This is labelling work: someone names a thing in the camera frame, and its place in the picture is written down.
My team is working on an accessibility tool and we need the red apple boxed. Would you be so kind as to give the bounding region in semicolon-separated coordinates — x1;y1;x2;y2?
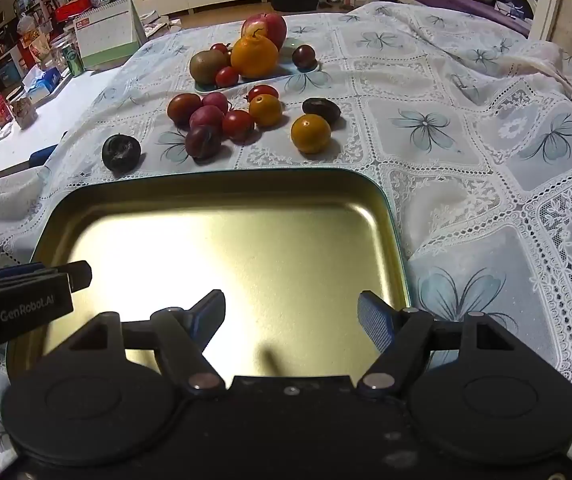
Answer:
241;12;288;52

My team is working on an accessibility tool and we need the green drink can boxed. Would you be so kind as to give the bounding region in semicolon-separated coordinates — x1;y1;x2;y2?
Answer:
66;45;86;77

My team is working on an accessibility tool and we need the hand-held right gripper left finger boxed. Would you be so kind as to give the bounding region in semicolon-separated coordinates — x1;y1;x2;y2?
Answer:
68;289;227;401

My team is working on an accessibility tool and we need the purple red plum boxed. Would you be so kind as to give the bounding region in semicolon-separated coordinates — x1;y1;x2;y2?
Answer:
184;124;223;160

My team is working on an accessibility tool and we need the blue tissue box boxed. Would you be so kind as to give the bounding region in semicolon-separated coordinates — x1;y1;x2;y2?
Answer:
22;66;62;106

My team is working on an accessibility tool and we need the black wrinkled fruit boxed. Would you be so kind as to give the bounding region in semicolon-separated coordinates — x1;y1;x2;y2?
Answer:
101;133;143;171

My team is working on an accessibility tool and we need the desk calendar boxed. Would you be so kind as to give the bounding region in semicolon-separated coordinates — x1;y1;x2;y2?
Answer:
74;0;147;68

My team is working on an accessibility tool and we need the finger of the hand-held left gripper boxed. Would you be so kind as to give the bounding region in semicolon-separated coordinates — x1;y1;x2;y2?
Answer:
58;260;93;293
0;262;48;279

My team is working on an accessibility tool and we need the brown kiwi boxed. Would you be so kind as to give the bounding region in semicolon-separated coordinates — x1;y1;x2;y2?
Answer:
189;49;232;85

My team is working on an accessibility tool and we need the small orange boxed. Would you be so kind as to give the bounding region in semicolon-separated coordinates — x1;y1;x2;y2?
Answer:
248;94;283;128
290;114;332;155

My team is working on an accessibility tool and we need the gold metal tray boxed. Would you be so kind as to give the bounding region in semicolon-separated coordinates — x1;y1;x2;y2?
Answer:
6;168;413;397

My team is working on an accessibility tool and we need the glass jar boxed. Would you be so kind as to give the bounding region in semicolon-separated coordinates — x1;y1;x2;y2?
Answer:
10;96;38;130

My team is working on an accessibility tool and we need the blue flat object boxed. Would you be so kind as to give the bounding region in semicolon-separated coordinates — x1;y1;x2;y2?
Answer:
28;144;59;167

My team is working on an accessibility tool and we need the light green plate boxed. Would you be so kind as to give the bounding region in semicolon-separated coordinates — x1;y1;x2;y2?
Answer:
194;36;323;94

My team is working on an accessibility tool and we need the white lace floral tablecloth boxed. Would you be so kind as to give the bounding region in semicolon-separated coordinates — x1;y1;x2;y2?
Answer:
0;0;572;480

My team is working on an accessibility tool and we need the large orange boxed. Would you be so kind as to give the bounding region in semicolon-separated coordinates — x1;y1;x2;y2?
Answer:
230;29;279;79

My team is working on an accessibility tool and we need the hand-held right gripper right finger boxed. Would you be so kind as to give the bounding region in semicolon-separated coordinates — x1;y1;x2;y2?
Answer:
357;290;519;401

